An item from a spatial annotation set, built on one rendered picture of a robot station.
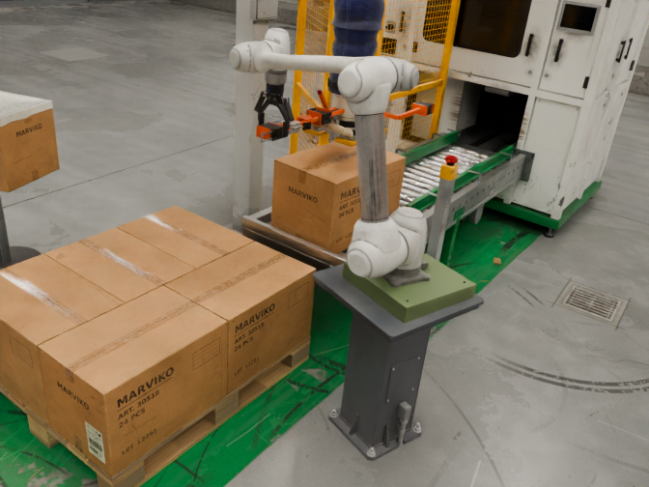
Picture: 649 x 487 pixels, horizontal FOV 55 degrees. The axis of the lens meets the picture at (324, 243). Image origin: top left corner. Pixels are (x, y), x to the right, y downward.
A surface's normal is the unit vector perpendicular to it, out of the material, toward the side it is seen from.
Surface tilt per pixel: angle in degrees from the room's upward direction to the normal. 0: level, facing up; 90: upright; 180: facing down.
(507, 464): 0
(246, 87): 90
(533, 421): 0
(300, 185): 90
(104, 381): 0
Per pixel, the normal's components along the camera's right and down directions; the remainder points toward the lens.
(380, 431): 0.58, 0.38
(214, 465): 0.08, -0.88
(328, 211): -0.64, 0.31
